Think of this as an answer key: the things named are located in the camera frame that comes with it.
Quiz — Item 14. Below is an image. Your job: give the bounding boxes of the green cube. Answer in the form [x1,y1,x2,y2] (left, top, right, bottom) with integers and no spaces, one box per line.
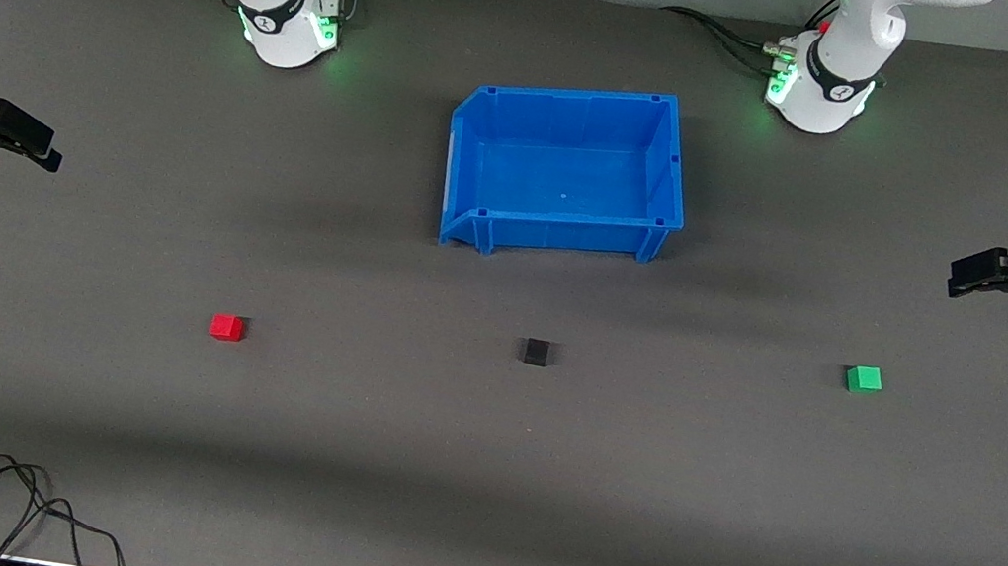
[844,364,885,397]

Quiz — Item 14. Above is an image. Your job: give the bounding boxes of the red cube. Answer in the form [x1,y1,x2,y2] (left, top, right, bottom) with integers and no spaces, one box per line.
[208,311,246,345]

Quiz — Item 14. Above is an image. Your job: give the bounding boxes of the blue plastic storage bin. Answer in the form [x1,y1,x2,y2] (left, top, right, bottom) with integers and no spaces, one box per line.
[432,63,704,283]

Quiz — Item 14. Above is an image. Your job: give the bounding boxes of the black left arm base cables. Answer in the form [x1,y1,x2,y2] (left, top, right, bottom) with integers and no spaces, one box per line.
[650,0,842,85]

